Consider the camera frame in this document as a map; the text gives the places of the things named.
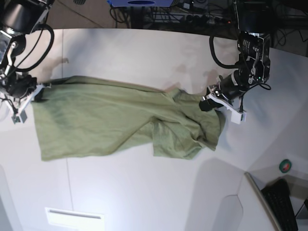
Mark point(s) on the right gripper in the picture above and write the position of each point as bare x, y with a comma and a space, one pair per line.
17, 92

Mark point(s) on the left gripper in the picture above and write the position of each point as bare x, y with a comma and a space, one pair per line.
226, 89

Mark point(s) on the green t-shirt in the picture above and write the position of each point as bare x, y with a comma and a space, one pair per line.
83, 116

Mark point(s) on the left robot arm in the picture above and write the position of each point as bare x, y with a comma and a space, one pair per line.
252, 18

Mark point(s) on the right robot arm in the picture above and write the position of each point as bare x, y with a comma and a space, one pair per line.
19, 18

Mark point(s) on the black power strip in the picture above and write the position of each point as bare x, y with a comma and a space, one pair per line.
207, 20

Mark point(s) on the green tape roll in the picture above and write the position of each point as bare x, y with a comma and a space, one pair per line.
285, 166

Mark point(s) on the black keyboard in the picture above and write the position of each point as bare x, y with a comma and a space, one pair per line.
277, 196

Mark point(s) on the white table slot plate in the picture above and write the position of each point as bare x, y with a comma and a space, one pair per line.
75, 220

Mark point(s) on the grey laptop edge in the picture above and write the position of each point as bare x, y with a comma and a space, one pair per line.
274, 222

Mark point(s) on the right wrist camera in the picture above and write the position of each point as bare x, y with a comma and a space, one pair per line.
19, 117

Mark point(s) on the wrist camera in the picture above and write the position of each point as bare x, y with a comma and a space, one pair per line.
238, 117
19, 117

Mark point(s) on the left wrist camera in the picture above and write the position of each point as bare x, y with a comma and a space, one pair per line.
238, 117

